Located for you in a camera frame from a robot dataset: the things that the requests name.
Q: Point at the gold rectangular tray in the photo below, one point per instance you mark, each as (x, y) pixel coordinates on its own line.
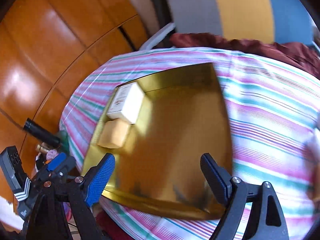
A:
(183, 116)

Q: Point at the yellow sponge block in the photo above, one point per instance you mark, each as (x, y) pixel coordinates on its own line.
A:
(114, 134)

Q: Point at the grey yellow blue headboard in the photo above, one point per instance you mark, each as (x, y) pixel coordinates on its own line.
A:
(269, 21)

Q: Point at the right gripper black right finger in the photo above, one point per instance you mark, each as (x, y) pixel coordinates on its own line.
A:
(266, 219)

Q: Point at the grey white pillow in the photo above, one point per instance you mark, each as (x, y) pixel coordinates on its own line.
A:
(158, 37)

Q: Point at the orange wooden wardrobe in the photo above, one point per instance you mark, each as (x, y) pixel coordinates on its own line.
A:
(48, 47)

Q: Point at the striped pink green bedsheet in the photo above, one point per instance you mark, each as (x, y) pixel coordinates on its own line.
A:
(272, 106)

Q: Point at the white cream carton box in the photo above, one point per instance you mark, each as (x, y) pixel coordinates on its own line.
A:
(126, 103)

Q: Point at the black cylindrical bottle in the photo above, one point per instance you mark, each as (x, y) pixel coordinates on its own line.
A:
(40, 133)

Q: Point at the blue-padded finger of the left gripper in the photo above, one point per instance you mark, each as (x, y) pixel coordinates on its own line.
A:
(56, 161)

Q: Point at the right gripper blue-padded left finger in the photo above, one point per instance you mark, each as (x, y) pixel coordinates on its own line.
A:
(85, 191)

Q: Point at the pink cloth item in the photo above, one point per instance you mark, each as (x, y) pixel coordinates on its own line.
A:
(51, 154)

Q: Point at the dark red blanket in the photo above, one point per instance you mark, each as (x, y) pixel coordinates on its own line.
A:
(293, 53)

